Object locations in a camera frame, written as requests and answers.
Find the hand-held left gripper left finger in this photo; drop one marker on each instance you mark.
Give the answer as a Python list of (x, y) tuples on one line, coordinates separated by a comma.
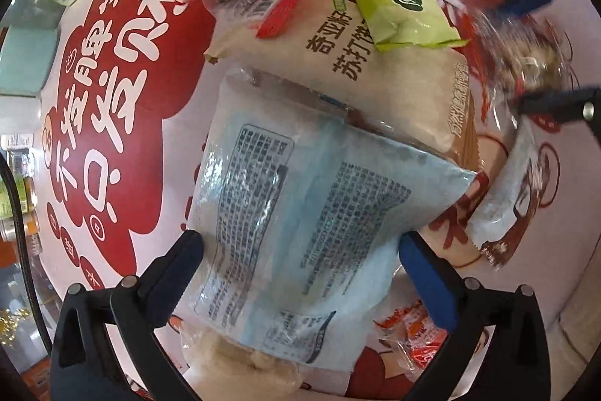
[(181, 274)]

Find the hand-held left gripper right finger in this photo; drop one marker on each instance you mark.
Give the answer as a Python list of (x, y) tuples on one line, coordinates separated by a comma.
[(427, 283)]

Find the red white cake packet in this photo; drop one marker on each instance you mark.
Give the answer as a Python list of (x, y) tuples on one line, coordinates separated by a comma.
[(413, 335)]

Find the clear nut bar packet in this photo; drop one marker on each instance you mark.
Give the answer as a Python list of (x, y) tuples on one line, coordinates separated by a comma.
[(521, 53)]

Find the clear packet of white chunks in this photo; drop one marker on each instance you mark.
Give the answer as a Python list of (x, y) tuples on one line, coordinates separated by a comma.
[(234, 366)]

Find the light blue snack bag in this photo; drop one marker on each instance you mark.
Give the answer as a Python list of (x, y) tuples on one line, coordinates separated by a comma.
[(281, 218)]

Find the green pastry packet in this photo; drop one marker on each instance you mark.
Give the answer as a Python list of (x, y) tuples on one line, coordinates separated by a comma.
[(399, 1)]

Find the beige cracker packet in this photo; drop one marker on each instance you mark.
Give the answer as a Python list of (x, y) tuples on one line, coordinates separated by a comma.
[(291, 53)]

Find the metal can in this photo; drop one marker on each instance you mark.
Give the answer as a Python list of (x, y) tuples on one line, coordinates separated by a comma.
[(23, 229)]

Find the teal canister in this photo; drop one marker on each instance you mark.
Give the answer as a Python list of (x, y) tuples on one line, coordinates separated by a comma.
[(28, 58)]

